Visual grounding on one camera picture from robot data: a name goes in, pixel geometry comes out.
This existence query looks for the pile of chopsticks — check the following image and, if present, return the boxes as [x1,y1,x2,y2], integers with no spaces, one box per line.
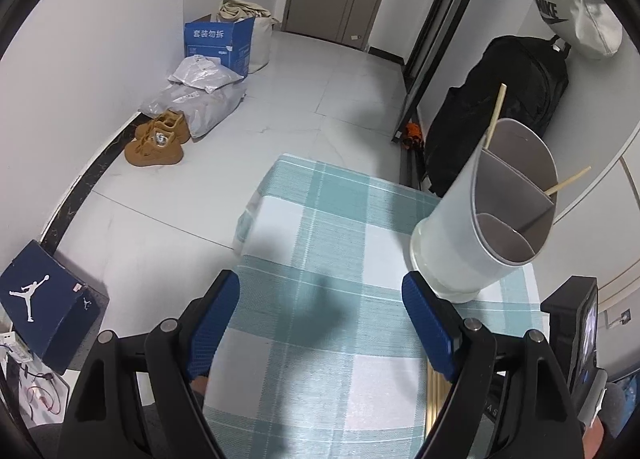
[426,361,455,442]

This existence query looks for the black framed standing mirror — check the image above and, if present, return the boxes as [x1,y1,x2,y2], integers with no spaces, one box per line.
[390,0,497,146]

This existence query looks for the large grey plastic mailer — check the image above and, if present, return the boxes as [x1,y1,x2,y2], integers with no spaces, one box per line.
[139,80,249,141]

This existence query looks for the small grey plastic mailer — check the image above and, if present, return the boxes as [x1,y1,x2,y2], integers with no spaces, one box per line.
[167,55,246,93]

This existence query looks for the orange and black tool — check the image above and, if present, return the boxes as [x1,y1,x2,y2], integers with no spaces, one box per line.
[399,122,424,148]

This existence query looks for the person's right hand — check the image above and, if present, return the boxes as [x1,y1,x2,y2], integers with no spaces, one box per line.
[582,418,610,459]

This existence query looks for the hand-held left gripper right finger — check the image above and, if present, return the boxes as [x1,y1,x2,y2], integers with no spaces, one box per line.
[401,270,586,459]

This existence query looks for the black backpack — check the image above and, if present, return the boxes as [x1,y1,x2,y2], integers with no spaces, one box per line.
[422,35,571,198]

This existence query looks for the tan suede shoe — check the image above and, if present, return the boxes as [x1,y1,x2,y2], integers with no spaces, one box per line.
[135,109,192,145]
[124,132,185,168]

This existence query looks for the navy blue shoe box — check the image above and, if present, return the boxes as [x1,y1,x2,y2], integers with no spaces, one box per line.
[0,239,101,375]

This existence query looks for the white divided utensil holder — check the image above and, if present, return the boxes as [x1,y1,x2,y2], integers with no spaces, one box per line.
[410,118,559,304]

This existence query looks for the beige canvas tote bag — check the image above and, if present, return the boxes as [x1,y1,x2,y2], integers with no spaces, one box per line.
[216,0,280,74]

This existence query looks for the wooden chopstick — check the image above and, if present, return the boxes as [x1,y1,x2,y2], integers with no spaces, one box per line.
[517,166,593,235]
[483,84,508,150]

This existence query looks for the white power strip with cables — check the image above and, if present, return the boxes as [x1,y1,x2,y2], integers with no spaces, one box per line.
[17,366,68,422]

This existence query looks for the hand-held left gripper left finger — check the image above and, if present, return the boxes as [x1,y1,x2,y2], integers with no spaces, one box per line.
[57,269,242,459]

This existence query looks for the blue cardboard box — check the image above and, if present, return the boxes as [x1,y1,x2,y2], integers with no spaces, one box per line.
[183,14,256,78]

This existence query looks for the teal checkered tablecloth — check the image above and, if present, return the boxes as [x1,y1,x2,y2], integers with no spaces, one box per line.
[202,153,546,459]

